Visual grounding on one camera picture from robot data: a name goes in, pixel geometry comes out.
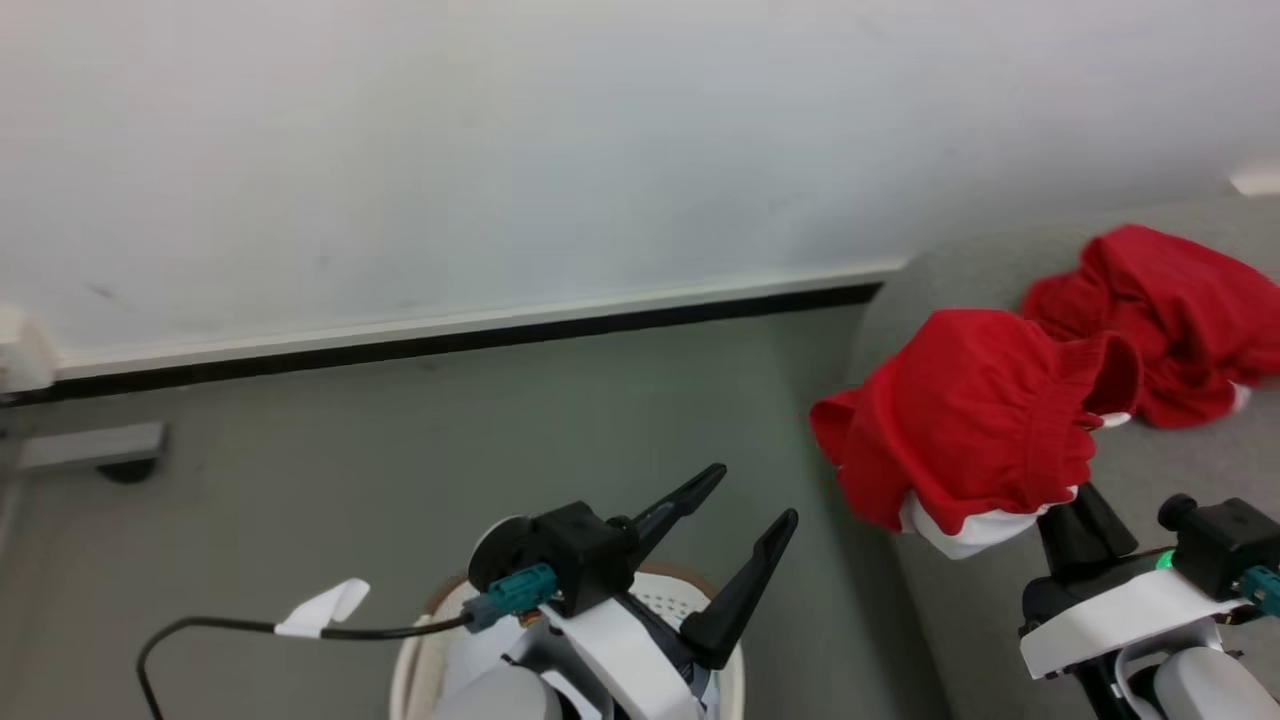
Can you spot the grey fabric sofa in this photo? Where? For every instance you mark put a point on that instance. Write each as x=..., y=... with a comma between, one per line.
x=1180, y=460

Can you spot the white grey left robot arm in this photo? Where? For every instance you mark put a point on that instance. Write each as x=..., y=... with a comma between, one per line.
x=495, y=695

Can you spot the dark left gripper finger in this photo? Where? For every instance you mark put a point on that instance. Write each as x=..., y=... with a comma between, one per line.
x=672, y=505
x=745, y=600

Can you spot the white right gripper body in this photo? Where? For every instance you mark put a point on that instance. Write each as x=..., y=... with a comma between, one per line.
x=1120, y=615

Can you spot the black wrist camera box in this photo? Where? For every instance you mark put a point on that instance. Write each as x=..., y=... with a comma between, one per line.
x=575, y=550
x=1225, y=540

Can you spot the teal right camera connector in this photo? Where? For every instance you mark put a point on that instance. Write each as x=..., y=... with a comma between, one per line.
x=1264, y=588

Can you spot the white plastic laundry basket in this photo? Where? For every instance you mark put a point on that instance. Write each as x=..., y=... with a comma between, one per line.
x=430, y=650

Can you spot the red garment with white cuffs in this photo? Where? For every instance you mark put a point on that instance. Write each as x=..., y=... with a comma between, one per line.
x=1170, y=320

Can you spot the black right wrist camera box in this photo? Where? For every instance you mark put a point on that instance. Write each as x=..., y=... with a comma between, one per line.
x=1225, y=540

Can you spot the black round frame foot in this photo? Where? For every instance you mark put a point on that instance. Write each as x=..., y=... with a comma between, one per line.
x=128, y=470

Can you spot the grey metal frame bar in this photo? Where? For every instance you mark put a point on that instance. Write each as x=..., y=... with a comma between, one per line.
x=90, y=447

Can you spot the teal left camera connector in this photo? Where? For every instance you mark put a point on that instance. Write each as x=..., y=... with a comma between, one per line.
x=512, y=593

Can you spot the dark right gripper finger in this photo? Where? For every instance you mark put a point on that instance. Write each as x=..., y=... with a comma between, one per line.
x=1085, y=535

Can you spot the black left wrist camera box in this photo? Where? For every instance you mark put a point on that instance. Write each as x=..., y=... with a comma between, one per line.
x=575, y=550

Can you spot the white wall socket box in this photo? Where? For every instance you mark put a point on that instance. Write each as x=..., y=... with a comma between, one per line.
x=22, y=350

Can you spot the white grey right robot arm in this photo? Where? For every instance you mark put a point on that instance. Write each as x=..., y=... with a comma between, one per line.
x=1200, y=685

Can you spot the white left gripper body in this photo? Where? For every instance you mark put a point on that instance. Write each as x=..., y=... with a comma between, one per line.
x=625, y=650

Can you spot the red garment with elastic waistband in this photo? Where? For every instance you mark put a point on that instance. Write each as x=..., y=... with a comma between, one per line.
x=960, y=410

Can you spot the teal camera connector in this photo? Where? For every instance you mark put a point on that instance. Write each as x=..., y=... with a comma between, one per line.
x=512, y=593
x=1264, y=588

